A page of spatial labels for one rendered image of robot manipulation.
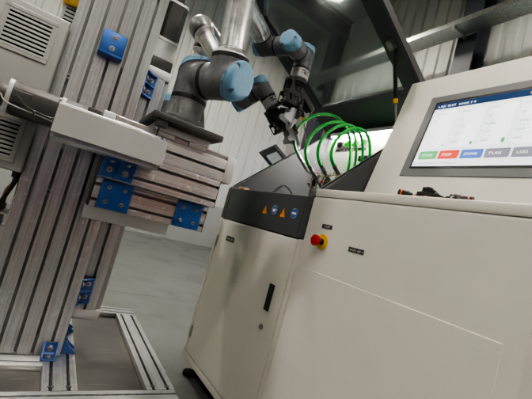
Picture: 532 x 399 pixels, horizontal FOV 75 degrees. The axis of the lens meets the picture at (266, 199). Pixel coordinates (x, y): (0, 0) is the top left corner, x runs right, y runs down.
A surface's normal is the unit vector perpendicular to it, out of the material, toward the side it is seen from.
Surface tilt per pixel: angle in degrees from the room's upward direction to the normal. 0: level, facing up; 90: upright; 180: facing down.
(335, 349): 90
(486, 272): 90
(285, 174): 90
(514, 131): 76
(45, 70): 90
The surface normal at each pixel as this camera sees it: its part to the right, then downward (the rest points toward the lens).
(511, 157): -0.72, -0.49
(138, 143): 0.51, 0.07
